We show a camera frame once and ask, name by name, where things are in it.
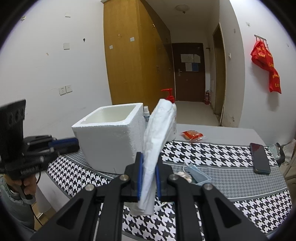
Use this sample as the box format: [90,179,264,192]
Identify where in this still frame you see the white foam box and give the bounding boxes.
[72,103,146,174]

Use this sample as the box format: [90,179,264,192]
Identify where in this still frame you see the beige cloth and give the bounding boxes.
[173,171,192,183]

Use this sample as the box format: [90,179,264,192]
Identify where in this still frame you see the blue face mask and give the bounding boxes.
[184,162,211,186]

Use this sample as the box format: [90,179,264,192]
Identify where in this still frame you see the white paper notices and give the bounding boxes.
[181,54,201,63]

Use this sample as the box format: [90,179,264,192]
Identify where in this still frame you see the black and white houndstooth runner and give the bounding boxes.
[47,140,293,241]

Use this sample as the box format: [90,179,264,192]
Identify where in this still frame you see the pale green tissue pack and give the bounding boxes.
[268,144,285,163]

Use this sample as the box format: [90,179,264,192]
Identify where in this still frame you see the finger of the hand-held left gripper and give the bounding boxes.
[43,145,80,164]
[48,138,78,149]

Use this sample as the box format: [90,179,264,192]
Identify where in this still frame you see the white bottle with red pump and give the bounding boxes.
[161,88,177,142]

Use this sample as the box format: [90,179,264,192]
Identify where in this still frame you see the black cable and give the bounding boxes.
[29,199,43,226]

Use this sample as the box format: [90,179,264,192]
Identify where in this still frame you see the dark brown entrance door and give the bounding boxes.
[171,43,205,102]

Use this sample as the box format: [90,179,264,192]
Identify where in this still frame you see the black smartphone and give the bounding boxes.
[250,143,271,175]

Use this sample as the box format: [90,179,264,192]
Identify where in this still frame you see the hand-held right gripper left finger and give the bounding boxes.
[30,152,144,241]

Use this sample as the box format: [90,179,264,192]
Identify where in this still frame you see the person's left forearm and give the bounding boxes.
[0,173,35,232]

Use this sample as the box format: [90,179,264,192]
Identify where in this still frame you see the person's left hand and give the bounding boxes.
[6,178,37,200]

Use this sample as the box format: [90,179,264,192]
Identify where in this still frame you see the red snack packet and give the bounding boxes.
[181,130,204,142]

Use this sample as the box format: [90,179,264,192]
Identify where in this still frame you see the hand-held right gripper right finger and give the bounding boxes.
[155,160,269,241]

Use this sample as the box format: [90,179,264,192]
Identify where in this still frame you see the red plastic bag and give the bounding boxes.
[268,67,282,94]
[251,40,274,70]

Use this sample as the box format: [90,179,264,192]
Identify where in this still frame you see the white plastic bag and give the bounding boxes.
[129,98,174,217]

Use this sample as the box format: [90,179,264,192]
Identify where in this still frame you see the light wooden side door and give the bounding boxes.
[212,23,226,126]

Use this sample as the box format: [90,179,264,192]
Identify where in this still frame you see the small clear spray bottle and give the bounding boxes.
[143,106,150,129]

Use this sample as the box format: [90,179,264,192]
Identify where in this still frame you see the wooden wardrobe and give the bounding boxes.
[103,0,173,107]

